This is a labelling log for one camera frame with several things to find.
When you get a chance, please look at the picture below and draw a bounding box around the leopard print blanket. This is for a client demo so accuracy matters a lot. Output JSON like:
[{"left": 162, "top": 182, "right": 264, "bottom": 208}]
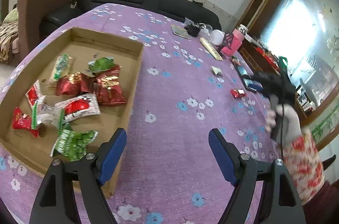
[{"left": 0, "top": 21, "right": 18, "bottom": 62}]

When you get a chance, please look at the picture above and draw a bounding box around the brown fabric armchair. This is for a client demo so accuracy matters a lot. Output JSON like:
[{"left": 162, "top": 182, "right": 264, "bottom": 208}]
[{"left": 17, "top": 0, "right": 71, "bottom": 60}]

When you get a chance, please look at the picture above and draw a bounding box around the black small object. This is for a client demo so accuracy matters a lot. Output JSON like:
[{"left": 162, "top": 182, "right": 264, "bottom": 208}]
[{"left": 185, "top": 23, "right": 200, "bottom": 38}]

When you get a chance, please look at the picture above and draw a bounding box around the black leather sofa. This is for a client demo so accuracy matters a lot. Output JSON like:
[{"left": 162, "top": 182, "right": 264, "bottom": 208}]
[{"left": 39, "top": 0, "right": 221, "bottom": 40}]

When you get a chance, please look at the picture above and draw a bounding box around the long cream snack bar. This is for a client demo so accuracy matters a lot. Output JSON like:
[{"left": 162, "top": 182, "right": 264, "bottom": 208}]
[{"left": 200, "top": 38, "right": 223, "bottom": 61}]

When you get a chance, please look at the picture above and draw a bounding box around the green pillow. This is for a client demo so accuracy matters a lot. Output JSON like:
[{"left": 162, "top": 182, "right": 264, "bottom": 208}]
[{"left": 3, "top": 8, "right": 18, "bottom": 23}]

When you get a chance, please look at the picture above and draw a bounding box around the black smartphone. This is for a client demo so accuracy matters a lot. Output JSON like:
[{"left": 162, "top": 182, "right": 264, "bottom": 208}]
[{"left": 233, "top": 63, "right": 257, "bottom": 93}]

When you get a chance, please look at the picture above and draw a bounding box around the small red candy bar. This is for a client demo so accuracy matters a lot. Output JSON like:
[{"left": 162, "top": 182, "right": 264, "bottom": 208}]
[{"left": 230, "top": 89, "right": 247, "bottom": 99}]

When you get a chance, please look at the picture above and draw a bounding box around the right hand white glove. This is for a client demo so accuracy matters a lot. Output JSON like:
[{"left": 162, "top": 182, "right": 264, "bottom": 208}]
[{"left": 265, "top": 104, "right": 302, "bottom": 148}]

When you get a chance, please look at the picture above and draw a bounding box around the white red snack packet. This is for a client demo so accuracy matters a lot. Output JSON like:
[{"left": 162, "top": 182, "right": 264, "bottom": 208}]
[{"left": 55, "top": 93, "right": 101, "bottom": 123}]

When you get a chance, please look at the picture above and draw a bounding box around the shallow cardboard box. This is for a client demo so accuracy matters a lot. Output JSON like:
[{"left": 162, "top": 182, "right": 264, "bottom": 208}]
[{"left": 0, "top": 26, "right": 144, "bottom": 199}]

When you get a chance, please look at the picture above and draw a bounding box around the purple floral tablecloth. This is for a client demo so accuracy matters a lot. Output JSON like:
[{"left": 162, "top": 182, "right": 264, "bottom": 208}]
[{"left": 1, "top": 4, "right": 276, "bottom": 223}]

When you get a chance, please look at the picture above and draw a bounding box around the green leaf snack packet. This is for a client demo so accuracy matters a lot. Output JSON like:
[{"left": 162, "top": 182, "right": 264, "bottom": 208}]
[{"left": 88, "top": 57, "right": 115, "bottom": 74}]

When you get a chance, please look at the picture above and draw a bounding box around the pink box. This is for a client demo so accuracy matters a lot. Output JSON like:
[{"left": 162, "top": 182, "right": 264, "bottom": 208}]
[{"left": 218, "top": 27, "right": 246, "bottom": 56}]

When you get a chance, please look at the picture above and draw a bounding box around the green white wafer packet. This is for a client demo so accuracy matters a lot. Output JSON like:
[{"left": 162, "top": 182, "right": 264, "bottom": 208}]
[{"left": 49, "top": 54, "right": 73, "bottom": 86}]

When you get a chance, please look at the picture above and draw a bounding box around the green white snack packet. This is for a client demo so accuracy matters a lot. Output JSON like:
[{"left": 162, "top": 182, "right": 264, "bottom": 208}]
[{"left": 50, "top": 123, "right": 98, "bottom": 161}]

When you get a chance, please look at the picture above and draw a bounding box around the floral sleeve right forearm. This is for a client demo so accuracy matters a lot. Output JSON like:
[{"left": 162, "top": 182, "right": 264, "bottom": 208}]
[{"left": 283, "top": 128, "right": 325, "bottom": 205}]

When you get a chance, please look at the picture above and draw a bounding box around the red snack packet yellow logo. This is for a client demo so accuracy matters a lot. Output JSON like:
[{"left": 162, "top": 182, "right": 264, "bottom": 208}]
[{"left": 12, "top": 107, "right": 40, "bottom": 138}]

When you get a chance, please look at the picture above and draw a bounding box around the red gold snack packet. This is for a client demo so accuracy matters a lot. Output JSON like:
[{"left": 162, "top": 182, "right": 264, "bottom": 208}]
[{"left": 55, "top": 72, "right": 94, "bottom": 97}]

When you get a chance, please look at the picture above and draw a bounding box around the clear green cracker packet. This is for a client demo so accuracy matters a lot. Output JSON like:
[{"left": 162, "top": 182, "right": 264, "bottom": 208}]
[{"left": 31, "top": 101, "right": 64, "bottom": 134}]

